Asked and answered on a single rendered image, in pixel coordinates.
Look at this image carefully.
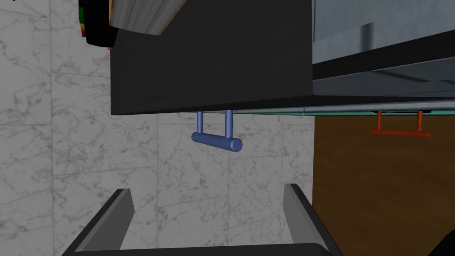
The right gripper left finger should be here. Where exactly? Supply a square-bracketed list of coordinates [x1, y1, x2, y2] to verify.
[63, 188, 136, 252]

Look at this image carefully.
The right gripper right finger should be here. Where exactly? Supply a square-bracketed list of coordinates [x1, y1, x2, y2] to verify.
[283, 183, 343, 256]

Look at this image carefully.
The dark grey drawer front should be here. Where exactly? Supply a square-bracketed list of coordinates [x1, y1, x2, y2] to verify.
[110, 0, 313, 116]

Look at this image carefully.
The black round appliance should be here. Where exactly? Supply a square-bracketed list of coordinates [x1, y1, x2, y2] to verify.
[78, 0, 119, 49]

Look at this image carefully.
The pale wooden board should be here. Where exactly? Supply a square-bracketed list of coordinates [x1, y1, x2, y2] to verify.
[108, 0, 188, 36]

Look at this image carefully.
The blue bar handle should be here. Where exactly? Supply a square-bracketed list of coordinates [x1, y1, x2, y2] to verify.
[191, 111, 243, 153]

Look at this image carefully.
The orange bar handle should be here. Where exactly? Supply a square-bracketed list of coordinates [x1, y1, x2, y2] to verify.
[370, 111, 431, 139]

